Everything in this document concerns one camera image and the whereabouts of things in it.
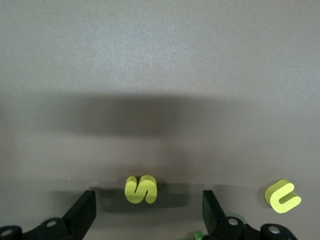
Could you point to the yellow foam letter s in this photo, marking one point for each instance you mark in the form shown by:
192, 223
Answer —
148, 183

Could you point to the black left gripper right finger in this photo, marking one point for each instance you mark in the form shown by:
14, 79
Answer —
212, 215

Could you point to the green foam letter n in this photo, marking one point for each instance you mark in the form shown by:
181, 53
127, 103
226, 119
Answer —
198, 235

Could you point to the yellow foam letter u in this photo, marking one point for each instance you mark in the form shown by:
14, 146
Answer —
272, 197

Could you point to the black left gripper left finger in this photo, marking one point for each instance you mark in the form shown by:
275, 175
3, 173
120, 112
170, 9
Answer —
82, 212

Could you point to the brown table cover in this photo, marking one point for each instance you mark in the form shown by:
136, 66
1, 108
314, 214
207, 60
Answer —
160, 62

